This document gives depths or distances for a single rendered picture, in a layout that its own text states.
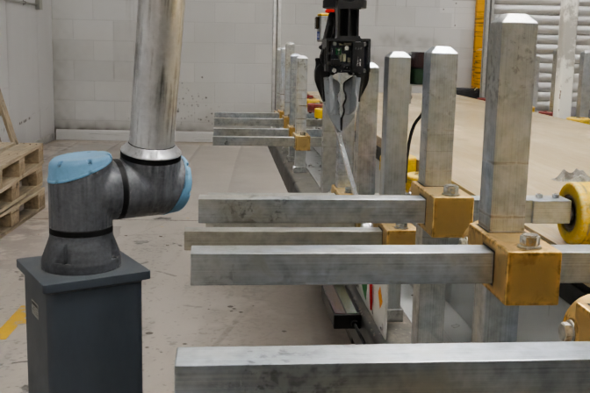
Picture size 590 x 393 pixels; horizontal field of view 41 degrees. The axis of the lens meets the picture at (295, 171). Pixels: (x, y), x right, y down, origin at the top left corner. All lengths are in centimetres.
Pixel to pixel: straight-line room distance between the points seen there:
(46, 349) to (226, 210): 107
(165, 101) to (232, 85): 722
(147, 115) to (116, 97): 737
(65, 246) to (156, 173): 27
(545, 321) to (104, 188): 110
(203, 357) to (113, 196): 147
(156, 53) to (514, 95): 125
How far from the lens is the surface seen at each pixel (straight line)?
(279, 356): 50
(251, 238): 123
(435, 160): 103
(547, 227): 117
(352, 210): 98
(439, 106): 102
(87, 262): 194
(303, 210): 97
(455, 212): 97
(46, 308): 193
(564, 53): 306
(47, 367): 199
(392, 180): 128
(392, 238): 122
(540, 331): 127
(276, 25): 407
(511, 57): 78
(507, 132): 79
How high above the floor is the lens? 115
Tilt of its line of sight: 9 degrees down
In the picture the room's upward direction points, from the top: 1 degrees clockwise
